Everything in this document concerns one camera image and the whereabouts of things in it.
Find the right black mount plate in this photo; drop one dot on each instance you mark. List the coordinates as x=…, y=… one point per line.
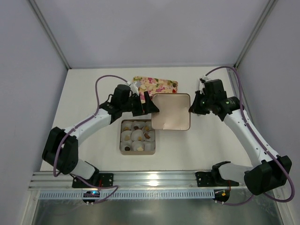
x=213, y=179

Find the aluminium frame post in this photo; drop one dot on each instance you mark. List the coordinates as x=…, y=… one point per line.
x=263, y=17
x=40, y=17

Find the black mount plate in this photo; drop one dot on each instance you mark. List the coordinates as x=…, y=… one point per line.
x=105, y=180
x=213, y=179

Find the gold tin box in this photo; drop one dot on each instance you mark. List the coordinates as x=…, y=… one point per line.
x=136, y=153

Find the metal tongs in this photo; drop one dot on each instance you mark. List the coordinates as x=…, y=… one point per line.
x=200, y=85

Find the floral tray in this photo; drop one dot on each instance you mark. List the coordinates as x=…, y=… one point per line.
x=154, y=86

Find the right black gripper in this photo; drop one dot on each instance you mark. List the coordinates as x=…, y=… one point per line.
x=199, y=103

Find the white slotted cable duct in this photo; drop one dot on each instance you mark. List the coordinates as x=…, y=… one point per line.
x=122, y=194

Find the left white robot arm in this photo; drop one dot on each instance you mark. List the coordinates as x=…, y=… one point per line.
x=62, y=146

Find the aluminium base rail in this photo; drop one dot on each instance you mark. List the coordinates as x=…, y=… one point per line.
x=123, y=179

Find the left black mount plate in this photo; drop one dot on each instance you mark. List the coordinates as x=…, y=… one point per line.
x=105, y=180

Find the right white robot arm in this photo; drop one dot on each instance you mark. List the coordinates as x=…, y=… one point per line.
x=268, y=169

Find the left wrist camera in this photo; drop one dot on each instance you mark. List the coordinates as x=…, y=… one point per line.
x=134, y=86

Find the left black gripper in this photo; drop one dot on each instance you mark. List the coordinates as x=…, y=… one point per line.
x=139, y=105

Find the right aluminium frame post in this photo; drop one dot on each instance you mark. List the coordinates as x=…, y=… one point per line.
x=263, y=17

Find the left aluminium frame post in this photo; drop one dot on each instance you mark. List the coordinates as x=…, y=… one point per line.
x=40, y=17

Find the gold tin lid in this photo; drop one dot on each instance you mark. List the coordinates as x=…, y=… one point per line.
x=173, y=112

